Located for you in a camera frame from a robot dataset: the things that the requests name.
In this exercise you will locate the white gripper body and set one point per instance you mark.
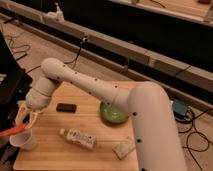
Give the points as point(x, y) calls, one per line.
point(36, 101)

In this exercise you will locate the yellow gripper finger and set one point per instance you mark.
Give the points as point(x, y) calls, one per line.
point(22, 113)
point(34, 115)

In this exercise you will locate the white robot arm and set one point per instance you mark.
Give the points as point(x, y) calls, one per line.
point(156, 134)

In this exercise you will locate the black phone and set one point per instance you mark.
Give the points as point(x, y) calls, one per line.
point(65, 107)

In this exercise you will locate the white plastic bottle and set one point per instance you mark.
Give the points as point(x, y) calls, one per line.
point(76, 136)

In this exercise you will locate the green bowl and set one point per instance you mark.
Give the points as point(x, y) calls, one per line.
point(111, 114)

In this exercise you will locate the black chair frame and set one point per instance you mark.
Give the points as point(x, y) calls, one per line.
point(14, 86)

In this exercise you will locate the white object on rail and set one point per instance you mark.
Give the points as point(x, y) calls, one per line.
point(57, 15)

